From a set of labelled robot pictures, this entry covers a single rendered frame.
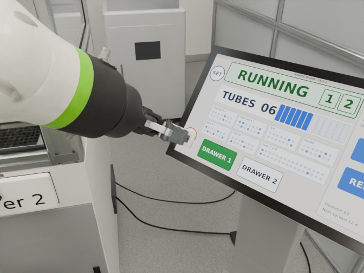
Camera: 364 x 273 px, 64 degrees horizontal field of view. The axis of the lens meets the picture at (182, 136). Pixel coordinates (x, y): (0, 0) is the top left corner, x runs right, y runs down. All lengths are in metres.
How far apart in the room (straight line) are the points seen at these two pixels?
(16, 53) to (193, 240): 1.61
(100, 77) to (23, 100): 0.08
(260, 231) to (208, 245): 0.90
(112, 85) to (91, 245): 0.76
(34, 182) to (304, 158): 0.64
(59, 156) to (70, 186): 0.10
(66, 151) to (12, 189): 0.17
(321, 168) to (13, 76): 0.54
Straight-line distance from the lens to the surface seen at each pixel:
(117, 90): 0.34
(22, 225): 0.98
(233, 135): 0.69
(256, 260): 0.98
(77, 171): 0.82
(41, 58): 0.28
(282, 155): 0.65
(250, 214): 0.86
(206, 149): 0.71
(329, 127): 0.65
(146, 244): 1.77
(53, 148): 0.79
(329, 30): 1.56
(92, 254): 1.07
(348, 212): 0.63
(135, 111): 0.37
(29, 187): 0.85
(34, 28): 0.28
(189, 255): 1.72
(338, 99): 0.67
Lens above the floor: 1.42
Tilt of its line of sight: 33 degrees down
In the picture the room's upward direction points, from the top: straight up
